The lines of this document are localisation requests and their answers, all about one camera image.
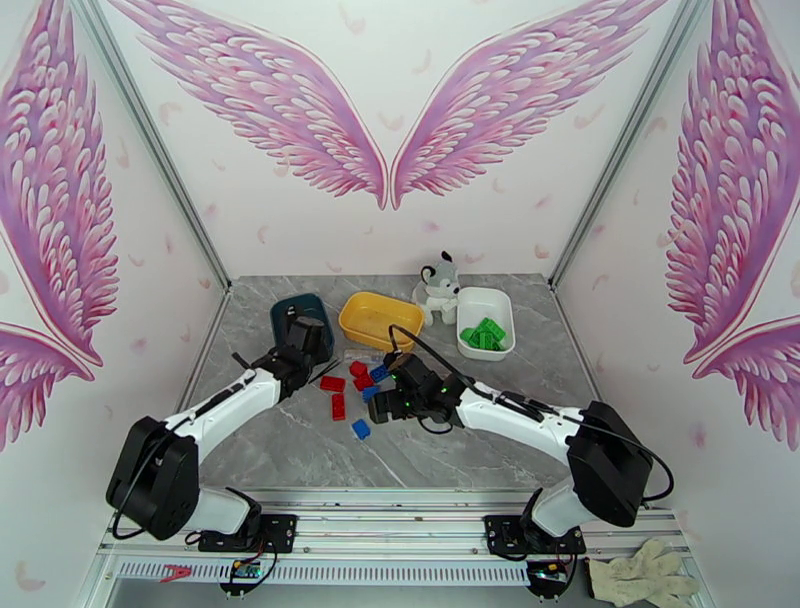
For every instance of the red clip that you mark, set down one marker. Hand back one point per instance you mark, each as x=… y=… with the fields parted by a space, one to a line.
x=175 y=573

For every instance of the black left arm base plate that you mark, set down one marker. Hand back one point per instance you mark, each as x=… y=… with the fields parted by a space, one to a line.
x=275 y=531

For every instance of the small circuit board green light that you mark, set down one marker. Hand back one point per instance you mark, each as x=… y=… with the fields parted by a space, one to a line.
x=549 y=572

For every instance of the blue lego brick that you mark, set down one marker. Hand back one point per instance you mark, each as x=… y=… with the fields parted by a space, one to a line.
x=360 y=429
x=370 y=393
x=378 y=373

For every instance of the white plastic container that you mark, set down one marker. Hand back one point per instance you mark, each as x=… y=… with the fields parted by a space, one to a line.
x=484 y=300

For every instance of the small circuit board blue part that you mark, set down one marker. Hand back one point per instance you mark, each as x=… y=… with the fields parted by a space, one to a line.
x=245 y=570

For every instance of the aluminium mounting rail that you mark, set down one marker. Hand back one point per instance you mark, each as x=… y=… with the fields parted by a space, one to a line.
x=387 y=512

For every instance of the yellow plastic container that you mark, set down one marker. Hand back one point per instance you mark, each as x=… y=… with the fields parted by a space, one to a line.
x=375 y=319

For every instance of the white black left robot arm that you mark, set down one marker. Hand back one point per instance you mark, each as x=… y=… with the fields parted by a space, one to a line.
x=231 y=406

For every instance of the aluminium frame post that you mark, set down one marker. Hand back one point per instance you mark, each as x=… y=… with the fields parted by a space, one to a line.
x=625 y=156
x=156 y=156

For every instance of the white work glove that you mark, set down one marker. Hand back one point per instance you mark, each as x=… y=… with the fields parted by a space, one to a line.
x=637 y=572

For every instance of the clear plastic bag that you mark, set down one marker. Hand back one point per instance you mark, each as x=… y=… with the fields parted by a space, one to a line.
x=362 y=355

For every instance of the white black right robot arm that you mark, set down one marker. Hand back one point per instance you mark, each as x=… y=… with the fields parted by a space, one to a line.
x=512 y=425

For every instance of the teal plastic container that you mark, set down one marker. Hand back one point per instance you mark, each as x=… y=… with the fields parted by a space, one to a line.
x=281 y=325

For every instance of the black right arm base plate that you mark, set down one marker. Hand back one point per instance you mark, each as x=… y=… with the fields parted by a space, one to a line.
x=500 y=536

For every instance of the grey white husky plush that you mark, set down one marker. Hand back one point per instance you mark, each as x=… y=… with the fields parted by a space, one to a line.
x=439 y=287

